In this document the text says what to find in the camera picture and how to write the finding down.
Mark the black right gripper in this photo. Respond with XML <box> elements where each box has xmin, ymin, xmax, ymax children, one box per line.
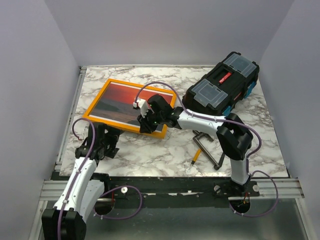
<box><xmin>136</xmin><ymin>109</ymin><xmax>164</xmax><ymax>135</ymax></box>

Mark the orange wooden picture frame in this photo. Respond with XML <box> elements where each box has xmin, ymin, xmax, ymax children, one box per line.
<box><xmin>83</xmin><ymin>78</ymin><xmax>177</xmax><ymax>139</ymax></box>

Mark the orange handled screwdriver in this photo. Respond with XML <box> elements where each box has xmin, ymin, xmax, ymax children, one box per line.
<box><xmin>188</xmin><ymin>148</ymin><xmax>202</xmax><ymax>171</ymax></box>

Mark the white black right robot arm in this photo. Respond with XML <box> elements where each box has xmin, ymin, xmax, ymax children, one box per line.
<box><xmin>133</xmin><ymin>94</ymin><xmax>253</xmax><ymax>196</ymax></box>

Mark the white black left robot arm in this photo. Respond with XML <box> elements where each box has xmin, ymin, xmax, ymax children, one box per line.
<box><xmin>41</xmin><ymin>122</ymin><xmax>123</xmax><ymax>240</ymax></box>

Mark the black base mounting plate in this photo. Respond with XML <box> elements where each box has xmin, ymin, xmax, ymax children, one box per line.
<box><xmin>95</xmin><ymin>175</ymin><xmax>256</xmax><ymax>209</ymax></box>

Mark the black plastic toolbox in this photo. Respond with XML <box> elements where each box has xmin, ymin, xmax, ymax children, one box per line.
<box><xmin>182</xmin><ymin>51</ymin><xmax>260</xmax><ymax>116</ymax></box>

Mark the grey metal clamp tool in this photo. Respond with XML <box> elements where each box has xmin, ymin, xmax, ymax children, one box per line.
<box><xmin>192</xmin><ymin>130</ymin><xmax>225</xmax><ymax>171</ymax></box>

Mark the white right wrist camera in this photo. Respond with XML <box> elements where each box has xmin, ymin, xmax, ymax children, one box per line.
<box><xmin>132</xmin><ymin>98</ymin><xmax>149</xmax><ymax>118</ymax></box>

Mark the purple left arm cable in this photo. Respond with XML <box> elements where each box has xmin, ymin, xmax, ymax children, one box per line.
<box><xmin>56</xmin><ymin>117</ymin><xmax>144</xmax><ymax>240</ymax></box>

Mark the aluminium extrusion rail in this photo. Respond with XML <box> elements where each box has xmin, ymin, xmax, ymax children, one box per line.
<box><xmin>39</xmin><ymin>178</ymin><xmax>305</xmax><ymax>201</ymax></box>

